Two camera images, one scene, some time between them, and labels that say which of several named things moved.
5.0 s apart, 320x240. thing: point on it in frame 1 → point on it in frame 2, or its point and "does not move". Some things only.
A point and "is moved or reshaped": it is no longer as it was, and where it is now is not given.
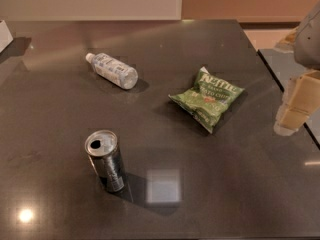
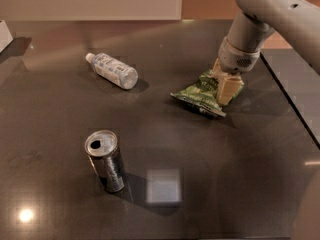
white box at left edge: (5, 36) does not move
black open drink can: (102, 149) does not move
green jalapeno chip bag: (207, 100) is moved or reshaped
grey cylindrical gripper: (308, 40) → (236, 59)
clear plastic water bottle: (113, 70) does not move
